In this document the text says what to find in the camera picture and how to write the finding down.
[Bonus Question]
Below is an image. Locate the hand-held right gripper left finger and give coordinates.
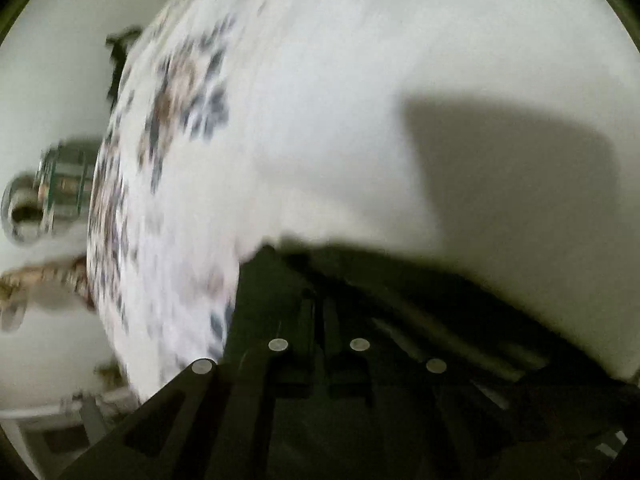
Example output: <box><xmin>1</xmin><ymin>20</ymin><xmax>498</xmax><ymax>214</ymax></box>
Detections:
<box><xmin>59</xmin><ymin>299</ymin><xmax>319</xmax><ymax>480</ymax></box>

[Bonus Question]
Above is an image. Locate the white frame furniture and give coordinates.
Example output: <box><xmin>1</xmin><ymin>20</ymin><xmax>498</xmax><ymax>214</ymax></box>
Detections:
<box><xmin>0</xmin><ymin>389</ymin><xmax>142</xmax><ymax>463</ymax></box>

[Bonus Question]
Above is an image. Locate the dark green jacket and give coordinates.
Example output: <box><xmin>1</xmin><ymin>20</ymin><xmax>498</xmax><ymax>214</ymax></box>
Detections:
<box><xmin>105</xmin><ymin>25</ymin><xmax>144</xmax><ymax>111</ymax></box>

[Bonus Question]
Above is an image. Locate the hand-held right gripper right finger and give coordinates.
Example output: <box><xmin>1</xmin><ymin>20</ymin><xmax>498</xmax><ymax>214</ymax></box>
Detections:
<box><xmin>324</xmin><ymin>299</ymin><xmax>576</xmax><ymax>480</ymax></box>

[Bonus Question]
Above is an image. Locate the floral printed bed sheet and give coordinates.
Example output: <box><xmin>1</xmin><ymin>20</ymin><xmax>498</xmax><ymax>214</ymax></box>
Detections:
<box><xmin>85</xmin><ymin>0</ymin><xmax>640</xmax><ymax>406</ymax></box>

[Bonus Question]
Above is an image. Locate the black knit cloth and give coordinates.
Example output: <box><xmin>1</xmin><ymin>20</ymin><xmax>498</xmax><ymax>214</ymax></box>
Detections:
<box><xmin>220</xmin><ymin>242</ymin><xmax>640</xmax><ymax>480</ymax></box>

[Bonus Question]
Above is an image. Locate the shiny metal object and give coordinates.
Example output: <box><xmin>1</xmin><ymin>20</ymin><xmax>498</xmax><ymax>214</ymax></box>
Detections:
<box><xmin>0</xmin><ymin>137</ymin><xmax>98</xmax><ymax>247</ymax></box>

